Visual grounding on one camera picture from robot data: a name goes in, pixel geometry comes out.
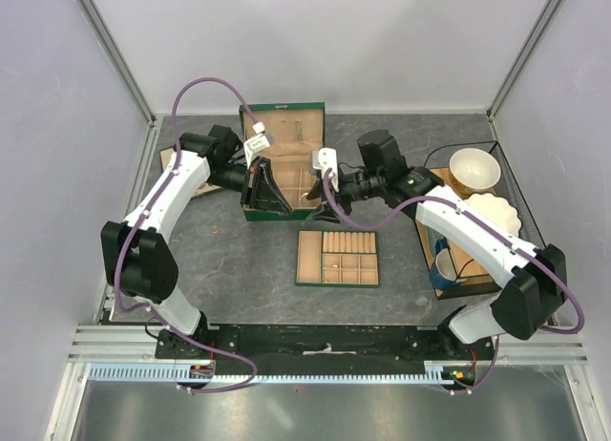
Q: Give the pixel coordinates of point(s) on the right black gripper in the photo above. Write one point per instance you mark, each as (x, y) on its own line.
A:
(325, 211)

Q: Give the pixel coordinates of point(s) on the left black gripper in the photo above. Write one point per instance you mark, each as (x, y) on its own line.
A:
(260, 190)

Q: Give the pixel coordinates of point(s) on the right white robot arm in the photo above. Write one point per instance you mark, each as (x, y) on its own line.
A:
(532, 280)

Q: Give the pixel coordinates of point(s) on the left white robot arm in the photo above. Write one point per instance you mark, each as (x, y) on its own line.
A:
(137, 259)

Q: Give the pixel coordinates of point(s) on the green jewelry tray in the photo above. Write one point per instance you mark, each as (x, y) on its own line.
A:
(355, 252)

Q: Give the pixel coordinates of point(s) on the green jewelry box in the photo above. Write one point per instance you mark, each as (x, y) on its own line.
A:
(297, 129)

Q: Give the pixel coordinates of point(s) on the floral square ceramic plate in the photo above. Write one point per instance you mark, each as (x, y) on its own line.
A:
(166, 156)

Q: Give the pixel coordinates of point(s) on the blue mug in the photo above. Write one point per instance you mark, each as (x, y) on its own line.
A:
(443, 275)

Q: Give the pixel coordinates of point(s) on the yellow ceramic bowl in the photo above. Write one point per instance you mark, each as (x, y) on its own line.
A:
(473, 171)

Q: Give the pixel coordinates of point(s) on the white scalloped plate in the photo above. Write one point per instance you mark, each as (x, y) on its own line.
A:
(496, 209)

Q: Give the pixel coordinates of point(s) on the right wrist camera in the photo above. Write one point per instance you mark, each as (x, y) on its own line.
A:
(325, 162)

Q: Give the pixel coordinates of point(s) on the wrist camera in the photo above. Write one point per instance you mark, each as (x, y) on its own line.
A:
(325, 162)
(256, 144)

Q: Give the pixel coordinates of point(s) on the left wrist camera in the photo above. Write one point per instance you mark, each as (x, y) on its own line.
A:
(256, 144)

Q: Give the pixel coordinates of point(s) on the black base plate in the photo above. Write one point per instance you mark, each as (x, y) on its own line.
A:
(326, 348)

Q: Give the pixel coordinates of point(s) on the black wire shelf rack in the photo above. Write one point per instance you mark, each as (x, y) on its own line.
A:
(475, 281)

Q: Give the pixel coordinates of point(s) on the grey cable duct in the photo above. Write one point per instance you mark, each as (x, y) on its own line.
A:
(192, 374)

